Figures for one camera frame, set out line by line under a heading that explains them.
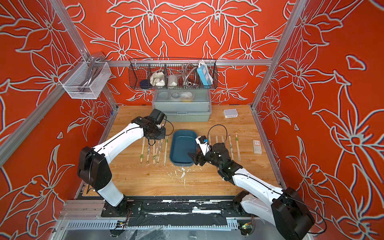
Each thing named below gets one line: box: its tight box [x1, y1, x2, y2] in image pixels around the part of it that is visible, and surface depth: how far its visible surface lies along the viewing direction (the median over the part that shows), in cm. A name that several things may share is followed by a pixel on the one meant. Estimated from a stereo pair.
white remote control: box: [253, 139, 262, 154], surface depth 97 cm
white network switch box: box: [223, 108, 239, 119], surface depth 116 cm
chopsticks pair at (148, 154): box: [145, 145, 151, 166], surface depth 94 cm
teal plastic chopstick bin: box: [170, 129, 197, 167], surface depth 97 cm
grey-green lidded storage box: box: [152, 89, 212, 122], surface depth 102 cm
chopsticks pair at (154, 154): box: [152, 145, 156, 165], surface depth 94 cm
